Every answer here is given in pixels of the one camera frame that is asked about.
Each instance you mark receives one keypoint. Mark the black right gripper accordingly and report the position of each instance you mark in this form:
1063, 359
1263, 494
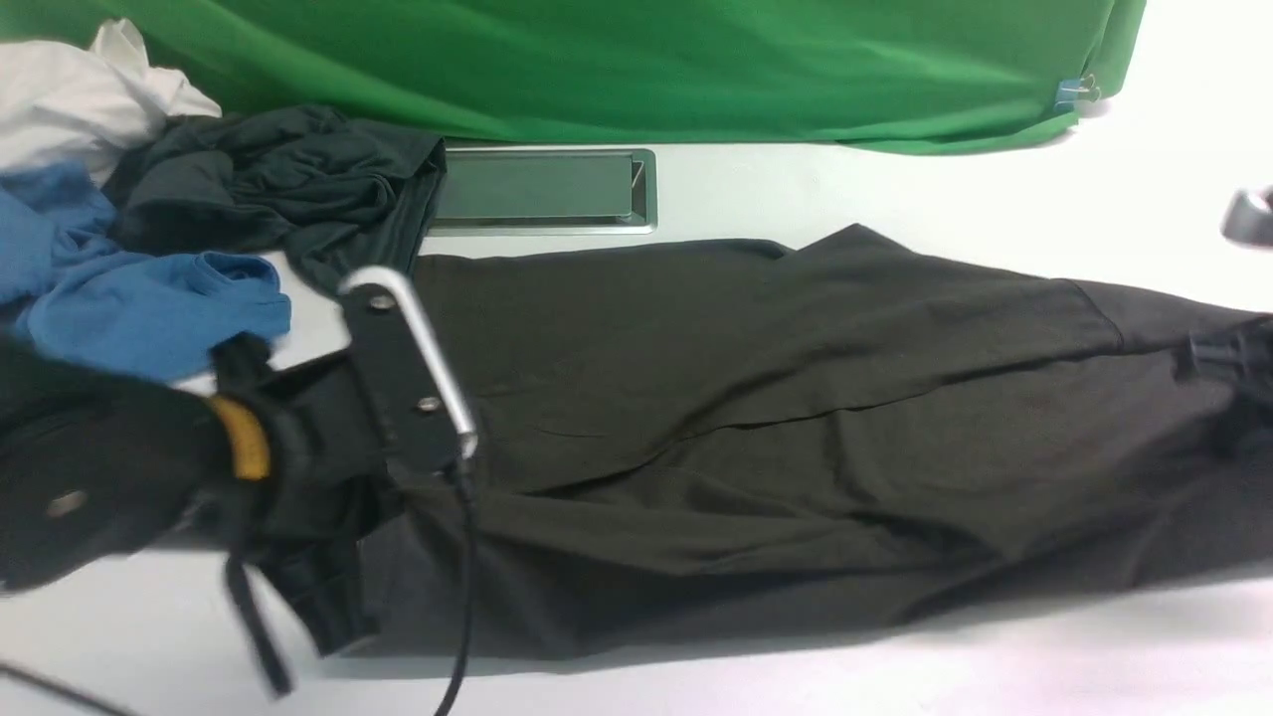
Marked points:
1240, 358

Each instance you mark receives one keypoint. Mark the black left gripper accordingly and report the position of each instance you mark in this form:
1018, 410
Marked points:
343, 455

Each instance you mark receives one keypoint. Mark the dark gray long-sleeve top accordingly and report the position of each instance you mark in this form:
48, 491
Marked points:
729, 439

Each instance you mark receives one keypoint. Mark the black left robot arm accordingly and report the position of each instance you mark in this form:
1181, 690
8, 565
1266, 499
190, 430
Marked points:
98, 465

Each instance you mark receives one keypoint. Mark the dark teal crumpled garment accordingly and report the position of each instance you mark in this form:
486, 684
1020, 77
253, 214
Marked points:
332, 193

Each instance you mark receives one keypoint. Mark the blue crumpled garment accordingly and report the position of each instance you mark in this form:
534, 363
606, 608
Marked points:
72, 293

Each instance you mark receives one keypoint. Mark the blue binder clip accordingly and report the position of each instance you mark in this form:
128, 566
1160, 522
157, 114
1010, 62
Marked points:
1072, 93

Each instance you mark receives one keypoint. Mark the green backdrop cloth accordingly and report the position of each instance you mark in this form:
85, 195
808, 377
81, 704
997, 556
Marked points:
909, 77

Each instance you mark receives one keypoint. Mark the white crumpled garment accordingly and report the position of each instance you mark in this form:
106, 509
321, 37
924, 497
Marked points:
61, 103

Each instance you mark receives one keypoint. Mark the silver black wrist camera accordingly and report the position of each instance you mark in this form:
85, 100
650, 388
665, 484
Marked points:
420, 410

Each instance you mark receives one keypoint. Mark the metal table cable hatch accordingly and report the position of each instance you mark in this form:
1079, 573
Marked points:
525, 192

